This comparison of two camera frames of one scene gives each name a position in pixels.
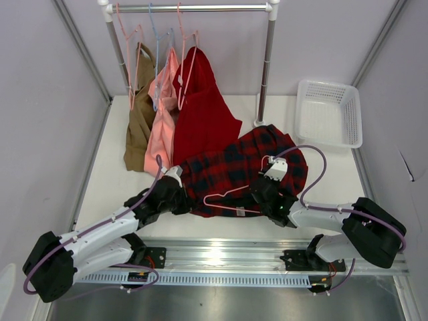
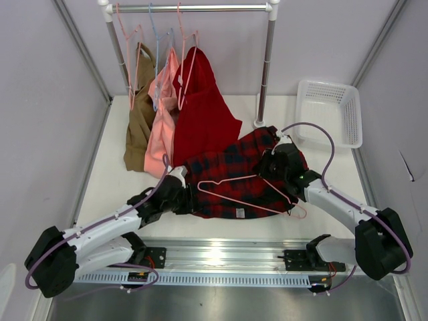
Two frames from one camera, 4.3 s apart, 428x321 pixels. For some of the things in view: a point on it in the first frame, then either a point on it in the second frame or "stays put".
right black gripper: (277, 182) → (266, 158)
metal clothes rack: (106, 9) stays put
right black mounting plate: (298, 260) stays put
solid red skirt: (203, 116) stays put
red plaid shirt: (219, 184) stays put
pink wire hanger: (225, 194) → (247, 178)
